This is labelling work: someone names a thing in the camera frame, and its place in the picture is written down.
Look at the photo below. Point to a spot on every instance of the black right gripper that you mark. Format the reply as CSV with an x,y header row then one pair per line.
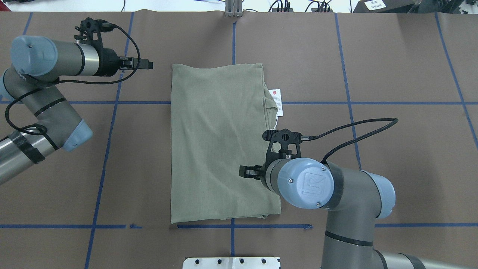
x,y
263,174

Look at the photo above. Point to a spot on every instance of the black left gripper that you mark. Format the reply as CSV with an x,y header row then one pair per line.
x,y
108,62

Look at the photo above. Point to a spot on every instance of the olive green long-sleeve shirt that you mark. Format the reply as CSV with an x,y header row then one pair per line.
x,y
218,116

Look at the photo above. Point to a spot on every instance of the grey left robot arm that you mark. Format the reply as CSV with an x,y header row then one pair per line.
x,y
37,65

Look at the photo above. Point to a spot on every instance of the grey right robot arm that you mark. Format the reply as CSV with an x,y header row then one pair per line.
x,y
354,199

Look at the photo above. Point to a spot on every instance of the white shirt price tag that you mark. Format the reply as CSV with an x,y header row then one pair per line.
x,y
277,97

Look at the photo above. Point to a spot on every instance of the black box with white label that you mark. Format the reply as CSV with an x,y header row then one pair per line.
x,y
383,6

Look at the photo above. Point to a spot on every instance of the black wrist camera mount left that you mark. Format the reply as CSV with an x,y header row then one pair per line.
x,y
90,31

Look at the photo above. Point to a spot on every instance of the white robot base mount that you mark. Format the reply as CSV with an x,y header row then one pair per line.
x,y
232,263

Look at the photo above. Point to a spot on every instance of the aluminium frame post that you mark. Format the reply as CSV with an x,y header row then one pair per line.
x,y
233,8

